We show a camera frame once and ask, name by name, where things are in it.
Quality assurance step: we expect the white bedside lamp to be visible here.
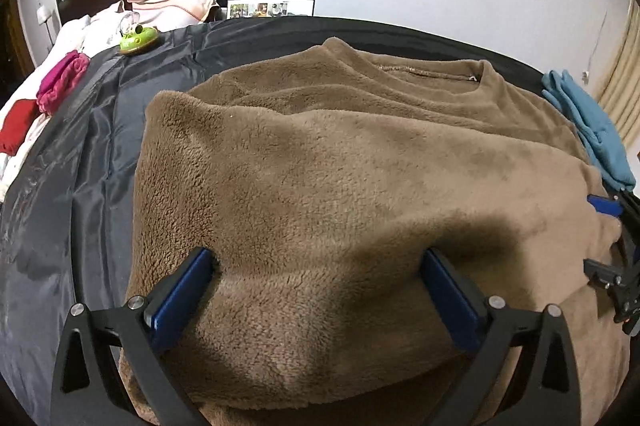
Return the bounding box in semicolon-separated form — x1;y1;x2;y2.
37;4;54;47

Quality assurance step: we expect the cream pink blanket pile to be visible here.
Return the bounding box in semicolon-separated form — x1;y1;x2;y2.
52;0;139;58

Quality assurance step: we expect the brown fleece sweater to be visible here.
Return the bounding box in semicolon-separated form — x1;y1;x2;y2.
128;38;630;425

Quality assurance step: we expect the cream curtain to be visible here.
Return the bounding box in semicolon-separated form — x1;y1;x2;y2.
596;0;640;150

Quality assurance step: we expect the red folded garment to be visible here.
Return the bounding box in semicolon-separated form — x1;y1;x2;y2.
0;99;40;156

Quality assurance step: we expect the striped pink pillow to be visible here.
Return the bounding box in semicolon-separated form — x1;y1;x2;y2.
126;0;219;32

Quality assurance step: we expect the blue fleece garment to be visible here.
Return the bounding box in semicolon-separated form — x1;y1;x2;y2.
541;70;636;192

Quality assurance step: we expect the green toy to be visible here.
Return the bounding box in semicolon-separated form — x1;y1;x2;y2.
119;25;160;56

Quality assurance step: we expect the magenta folded garment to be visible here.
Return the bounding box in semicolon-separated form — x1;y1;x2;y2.
36;50;90;116

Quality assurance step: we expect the photo collage frame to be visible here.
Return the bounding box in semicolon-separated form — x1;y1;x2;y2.
227;0;316;19

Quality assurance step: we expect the black satin sheet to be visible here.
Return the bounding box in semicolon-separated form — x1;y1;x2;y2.
1;16;541;425

